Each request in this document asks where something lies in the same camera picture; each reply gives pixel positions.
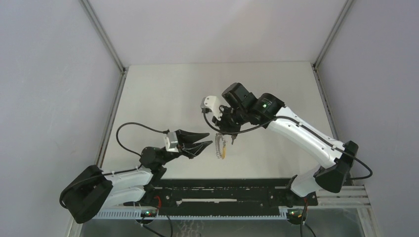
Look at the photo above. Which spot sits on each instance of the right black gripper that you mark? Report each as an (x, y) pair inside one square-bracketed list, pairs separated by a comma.
[(222, 123)]

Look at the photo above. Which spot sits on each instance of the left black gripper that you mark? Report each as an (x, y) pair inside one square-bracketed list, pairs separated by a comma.
[(185, 139)]

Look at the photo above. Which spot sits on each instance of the key with green tag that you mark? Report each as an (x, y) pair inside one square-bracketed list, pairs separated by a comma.
[(233, 137)]

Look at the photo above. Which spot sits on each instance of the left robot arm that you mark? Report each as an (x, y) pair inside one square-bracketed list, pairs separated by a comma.
[(95, 189)]

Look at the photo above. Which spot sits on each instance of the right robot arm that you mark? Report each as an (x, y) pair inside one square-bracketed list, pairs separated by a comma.
[(335, 158)]

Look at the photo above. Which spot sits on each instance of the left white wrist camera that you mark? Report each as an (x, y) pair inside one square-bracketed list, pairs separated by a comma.
[(171, 142)]

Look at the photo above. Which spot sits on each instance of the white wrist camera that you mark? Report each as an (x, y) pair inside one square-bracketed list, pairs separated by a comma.
[(212, 104), (171, 142)]

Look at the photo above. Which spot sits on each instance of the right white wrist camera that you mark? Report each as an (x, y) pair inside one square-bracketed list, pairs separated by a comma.
[(212, 104)]

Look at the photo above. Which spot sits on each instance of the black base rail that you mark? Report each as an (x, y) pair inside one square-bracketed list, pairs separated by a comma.
[(223, 197)]

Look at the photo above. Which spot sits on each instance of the left aluminium frame post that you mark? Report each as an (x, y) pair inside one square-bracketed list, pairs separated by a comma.
[(101, 32)]

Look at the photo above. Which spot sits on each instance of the aluminium frame post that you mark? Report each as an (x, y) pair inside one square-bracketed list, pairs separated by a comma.
[(101, 32), (343, 14)]

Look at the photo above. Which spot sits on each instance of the right aluminium frame post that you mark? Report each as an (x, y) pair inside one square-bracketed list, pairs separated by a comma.
[(343, 14)]

